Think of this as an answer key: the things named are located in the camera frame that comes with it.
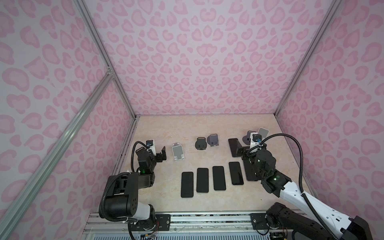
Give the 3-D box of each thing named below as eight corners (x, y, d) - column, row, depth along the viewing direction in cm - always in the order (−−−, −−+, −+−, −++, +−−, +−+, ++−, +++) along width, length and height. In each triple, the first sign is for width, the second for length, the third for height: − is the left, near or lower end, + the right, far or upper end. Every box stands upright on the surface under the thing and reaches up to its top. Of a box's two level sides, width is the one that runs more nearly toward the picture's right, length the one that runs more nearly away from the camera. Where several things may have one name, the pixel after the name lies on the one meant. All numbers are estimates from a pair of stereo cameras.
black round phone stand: (197, 152, 102) (197, 145, 96) (194, 144, 105) (194, 138, 100) (206, 149, 103) (207, 143, 97) (203, 142, 107) (204, 135, 101)
